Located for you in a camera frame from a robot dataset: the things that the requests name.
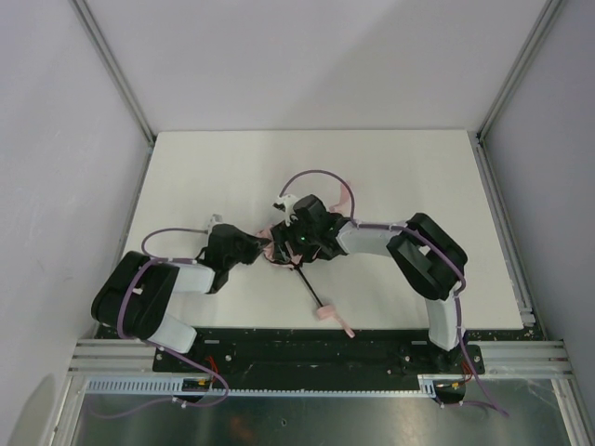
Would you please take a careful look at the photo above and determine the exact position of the pink folding umbrella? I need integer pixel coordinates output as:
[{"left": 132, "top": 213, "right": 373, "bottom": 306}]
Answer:
[{"left": 258, "top": 169, "right": 355, "bottom": 338}]

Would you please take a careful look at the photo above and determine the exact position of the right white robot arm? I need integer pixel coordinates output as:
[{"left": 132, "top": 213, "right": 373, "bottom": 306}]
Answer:
[{"left": 266, "top": 194, "right": 468, "bottom": 351}]

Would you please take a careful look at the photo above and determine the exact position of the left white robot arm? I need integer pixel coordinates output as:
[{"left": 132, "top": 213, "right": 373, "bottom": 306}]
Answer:
[{"left": 91, "top": 220, "right": 271, "bottom": 354}]

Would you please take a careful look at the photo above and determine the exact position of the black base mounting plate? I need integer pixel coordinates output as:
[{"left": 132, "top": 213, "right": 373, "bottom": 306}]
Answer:
[{"left": 95, "top": 324, "right": 536, "bottom": 391}]

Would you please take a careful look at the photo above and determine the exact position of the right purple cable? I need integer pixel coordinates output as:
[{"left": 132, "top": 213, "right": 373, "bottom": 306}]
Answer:
[{"left": 277, "top": 169, "right": 510, "bottom": 417}]

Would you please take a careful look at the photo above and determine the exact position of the grey slotted cable duct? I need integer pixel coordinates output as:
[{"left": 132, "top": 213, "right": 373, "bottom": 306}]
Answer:
[{"left": 84, "top": 374, "right": 466, "bottom": 399}]

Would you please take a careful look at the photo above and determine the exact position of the aluminium frame rail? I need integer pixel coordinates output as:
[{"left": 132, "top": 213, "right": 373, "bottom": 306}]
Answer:
[{"left": 469, "top": 132, "right": 574, "bottom": 387}]

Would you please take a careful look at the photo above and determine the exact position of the left aluminium frame post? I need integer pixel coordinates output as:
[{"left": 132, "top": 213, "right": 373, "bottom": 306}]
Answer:
[{"left": 69, "top": 0, "right": 156, "bottom": 147}]

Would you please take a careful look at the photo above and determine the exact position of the aluminium frame post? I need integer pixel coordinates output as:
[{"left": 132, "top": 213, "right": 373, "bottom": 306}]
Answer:
[
  {"left": 69, "top": 0, "right": 156, "bottom": 147},
  {"left": 476, "top": 0, "right": 567, "bottom": 142}
]

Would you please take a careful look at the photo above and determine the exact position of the right aluminium frame post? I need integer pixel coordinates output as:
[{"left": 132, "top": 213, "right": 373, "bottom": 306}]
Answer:
[{"left": 476, "top": 0, "right": 567, "bottom": 142}]

